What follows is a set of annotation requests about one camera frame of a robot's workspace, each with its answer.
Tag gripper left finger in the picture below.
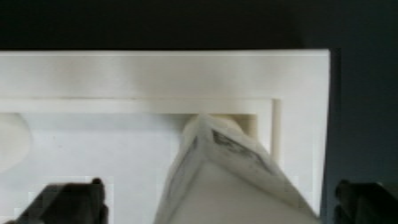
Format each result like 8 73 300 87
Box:
10 178 108 224

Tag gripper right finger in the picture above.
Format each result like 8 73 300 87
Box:
334 180 398 224

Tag white leg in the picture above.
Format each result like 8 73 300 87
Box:
152 115 319 224

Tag white square tabletop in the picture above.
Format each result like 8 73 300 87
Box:
0 50 330 224

